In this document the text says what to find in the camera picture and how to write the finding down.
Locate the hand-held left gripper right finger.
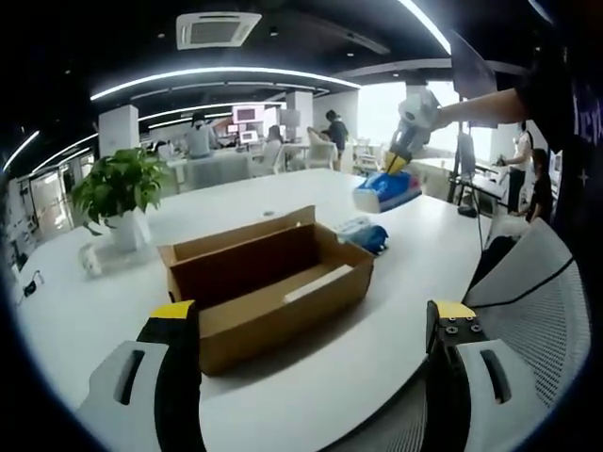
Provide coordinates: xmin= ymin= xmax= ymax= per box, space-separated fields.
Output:
xmin=423 ymin=299 xmax=544 ymax=452

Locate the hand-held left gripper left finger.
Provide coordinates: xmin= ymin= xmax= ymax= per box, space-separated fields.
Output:
xmin=77 ymin=299 xmax=209 ymax=452

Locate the blue soft tissue pack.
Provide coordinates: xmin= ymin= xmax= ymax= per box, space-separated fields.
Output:
xmin=352 ymin=170 xmax=424 ymax=214

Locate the soft wet wipes pack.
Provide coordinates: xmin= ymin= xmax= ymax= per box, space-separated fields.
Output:
xmin=333 ymin=215 xmax=390 ymax=256

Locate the brown cardboard shoe box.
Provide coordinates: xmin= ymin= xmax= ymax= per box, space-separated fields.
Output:
xmin=157 ymin=204 xmax=376 ymax=377

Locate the black monitor stand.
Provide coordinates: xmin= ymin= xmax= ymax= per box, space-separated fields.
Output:
xmin=447 ymin=131 xmax=481 ymax=218

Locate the dark hanging screen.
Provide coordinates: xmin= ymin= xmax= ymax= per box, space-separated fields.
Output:
xmin=449 ymin=27 xmax=500 ymax=128

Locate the grey mesh office chair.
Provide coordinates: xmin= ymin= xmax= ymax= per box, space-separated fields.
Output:
xmin=324 ymin=216 xmax=595 ymax=452

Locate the straight ceiling light strip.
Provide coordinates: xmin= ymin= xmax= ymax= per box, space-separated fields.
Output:
xmin=398 ymin=0 xmax=453 ymax=56

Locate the white cloth bundle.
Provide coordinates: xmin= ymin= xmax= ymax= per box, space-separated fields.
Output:
xmin=487 ymin=215 xmax=531 ymax=241

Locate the white paper cup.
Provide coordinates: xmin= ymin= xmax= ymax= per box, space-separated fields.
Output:
xmin=80 ymin=244 xmax=104 ymax=275

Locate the person's torso dark shirt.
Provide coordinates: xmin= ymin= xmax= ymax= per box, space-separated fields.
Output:
xmin=515 ymin=0 xmax=603 ymax=246

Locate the pink screen monitor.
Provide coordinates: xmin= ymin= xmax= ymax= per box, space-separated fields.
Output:
xmin=232 ymin=105 xmax=266 ymax=123

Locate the grey office partition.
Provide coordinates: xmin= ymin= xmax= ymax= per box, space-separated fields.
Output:
xmin=178 ymin=153 xmax=258 ymax=192

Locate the long curved ceiling light strip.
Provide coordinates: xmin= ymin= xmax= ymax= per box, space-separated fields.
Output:
xmin=89 ymin=67 xmax=362 ymax=102

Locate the green potted plant white pot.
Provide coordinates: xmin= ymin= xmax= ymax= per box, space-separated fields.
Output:
xmin=70 ymin=146 xmax=173 ymax=252

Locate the ceiling air conditioner unit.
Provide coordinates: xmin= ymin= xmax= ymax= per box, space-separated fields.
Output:
xmin=175 ymin=11 xmax=263 ymax=51

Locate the white square pillar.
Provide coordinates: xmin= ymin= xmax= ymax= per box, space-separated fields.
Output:
xmin=97 ymin=104 xmax=140 ymax=159

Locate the black cable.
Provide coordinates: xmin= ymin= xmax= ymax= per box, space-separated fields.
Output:
xmin=464 ymin=256 xmax=576 ymax=310

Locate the small black device with cable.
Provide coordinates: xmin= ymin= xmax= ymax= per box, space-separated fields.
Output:
xmin=16 ymin=268 xmax=46 ymax=307

